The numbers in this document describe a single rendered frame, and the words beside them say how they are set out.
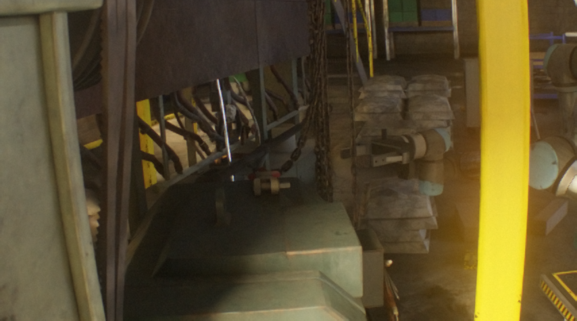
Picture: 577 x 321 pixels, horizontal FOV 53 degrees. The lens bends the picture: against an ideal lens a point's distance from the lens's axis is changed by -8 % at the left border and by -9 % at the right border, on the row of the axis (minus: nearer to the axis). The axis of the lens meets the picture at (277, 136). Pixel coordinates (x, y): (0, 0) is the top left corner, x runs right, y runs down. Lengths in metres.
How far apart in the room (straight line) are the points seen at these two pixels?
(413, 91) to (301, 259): 4.58
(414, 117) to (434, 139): 3.22
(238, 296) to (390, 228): 2.46
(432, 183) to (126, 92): 1.31
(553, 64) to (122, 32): 1.65
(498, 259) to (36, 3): 1.07
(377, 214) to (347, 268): 2.37
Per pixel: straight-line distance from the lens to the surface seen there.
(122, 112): 0.68
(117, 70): 0.65
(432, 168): 1.85
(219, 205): 1.08
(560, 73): 2.09
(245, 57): 2.35
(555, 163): 1.61
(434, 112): 5.05
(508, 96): 1.25
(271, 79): 3.28
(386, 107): 5.09
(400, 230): 3.34
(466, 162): 1.92
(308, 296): 0.88
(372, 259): 1.26
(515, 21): 1.25
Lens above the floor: 1.21
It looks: 10 degrees down
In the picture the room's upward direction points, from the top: 4 degrees counter-clockwise
